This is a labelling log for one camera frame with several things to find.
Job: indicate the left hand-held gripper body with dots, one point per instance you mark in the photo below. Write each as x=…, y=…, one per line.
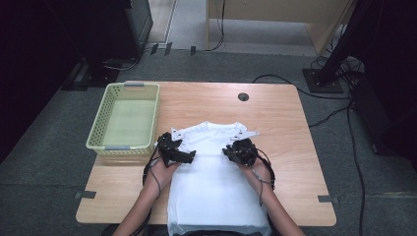
x=167, y=147

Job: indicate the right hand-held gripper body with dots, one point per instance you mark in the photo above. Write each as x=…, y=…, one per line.
x=247, y=152

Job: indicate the white t-shirt with blue print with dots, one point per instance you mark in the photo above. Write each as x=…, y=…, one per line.
x=216, y=190

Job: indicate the light green plastic basket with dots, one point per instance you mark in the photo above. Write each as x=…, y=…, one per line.
x=131, y=124

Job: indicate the person's left hand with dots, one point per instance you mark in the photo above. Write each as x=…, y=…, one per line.
x=159, y=175

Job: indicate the person's right hand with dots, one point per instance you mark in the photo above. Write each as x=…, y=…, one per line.
x=260, y=178

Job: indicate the black table grommet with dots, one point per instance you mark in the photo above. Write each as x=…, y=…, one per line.
x=243, y=96

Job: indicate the person's dark clothing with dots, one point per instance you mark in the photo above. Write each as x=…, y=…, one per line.
x=159, y=232

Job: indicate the grey tape strip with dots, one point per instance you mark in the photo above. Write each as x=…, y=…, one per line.
x=325, y=198
x=86, y=194

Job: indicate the black floor stand base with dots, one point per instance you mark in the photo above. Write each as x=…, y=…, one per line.
x=95, y=77

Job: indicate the black metal stand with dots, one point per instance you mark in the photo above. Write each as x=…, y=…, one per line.
x=323, y=82

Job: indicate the black cabinet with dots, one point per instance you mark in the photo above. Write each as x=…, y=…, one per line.
x=108, y=26

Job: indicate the light wooden desk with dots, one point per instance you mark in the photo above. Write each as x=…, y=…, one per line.
x=278, y=10

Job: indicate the dark curtain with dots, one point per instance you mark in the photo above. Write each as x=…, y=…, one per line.
x=26, y=65
x=393, y=65

